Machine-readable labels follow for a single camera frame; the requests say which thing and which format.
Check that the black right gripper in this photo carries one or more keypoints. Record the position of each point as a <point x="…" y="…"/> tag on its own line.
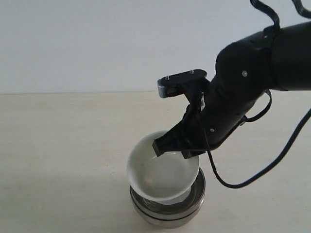
<point x="221" y="109"/>

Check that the cream white plastic bowl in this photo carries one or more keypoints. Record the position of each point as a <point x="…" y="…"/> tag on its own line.
<point x="160" y="178"/>

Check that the ribbed stainless steel bowl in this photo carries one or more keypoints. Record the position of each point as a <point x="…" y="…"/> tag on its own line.
<point x="193" y="197"/>

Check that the smooth stainless steel bowl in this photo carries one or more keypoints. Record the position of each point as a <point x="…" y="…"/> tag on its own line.
<point x="162" y="217"/>

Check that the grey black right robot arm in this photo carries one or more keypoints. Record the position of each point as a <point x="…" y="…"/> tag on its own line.
<point x="244" y="70"/>

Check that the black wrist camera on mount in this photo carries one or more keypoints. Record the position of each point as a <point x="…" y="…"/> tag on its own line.
<point x="189" y="83"/>

